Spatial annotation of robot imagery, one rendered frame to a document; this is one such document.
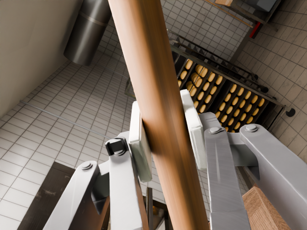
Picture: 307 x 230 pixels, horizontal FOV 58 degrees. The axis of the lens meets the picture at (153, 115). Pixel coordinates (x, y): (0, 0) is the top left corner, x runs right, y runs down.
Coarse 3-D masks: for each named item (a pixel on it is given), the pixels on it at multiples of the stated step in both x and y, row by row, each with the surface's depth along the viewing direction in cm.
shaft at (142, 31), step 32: (128, 0) 15; (128, 32) 16; (160, 32) 16; (128, 64) 17; (160, 64) 17; (160, 96) 17; (160, 128) 18; (160, 160) 20; (192, 160) 20; (192, 192) 21; (192, 224) 22
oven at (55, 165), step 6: (54, 162) 197; (60, 168) 195; (66, 168) 198; (72, 168) 201; (72, 174) 196; (144, 198) 211; (30, 204) 158; (156, 204) 211; (162, 204) 215; (108, 210) 183; (156, 210) 210; (162, 210) 210; (108, 216) 178; (156, 216) 213; (162, 216) 213; (156, 222) 215; (102, 228) 168
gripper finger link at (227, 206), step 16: (208, 128) 16; (224, 128) 15; (208, 144) 14; (224, 144) 14; (208, 160) 13; (224, 160) 13; (208, 176) 12; (224, 176) 12; (224, 192) 11; (240, 192) 10; (224, 208) 10; (240, 208) 10; (224, 224) 9; (240, 224) 9
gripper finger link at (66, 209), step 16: (80, 176) 14; (96, 176) 15; (64, 192) 13; (80, 192) 13; (64, 208) 12; (80, 208) 12; (96, 208) 15; (48, 224) 12; (64, 224) 11; (80, 224) 12; (96, 224) 14
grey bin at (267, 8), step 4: (248, 0) 452; (252, 0) 435; (256, 0) 419; (260, 0) 412; (264, 0) 412; (268, 0) 412; (272, 0) 412; (248, 4) 454; (252, 4) 431; (256, 4) 414; (260, 4) 414; (264, 4) 414; (268, 4) 414; (272, 4) 414; (256, 8) 449; (260, 8) 426; (264, 8) 416; (268, 8) 416
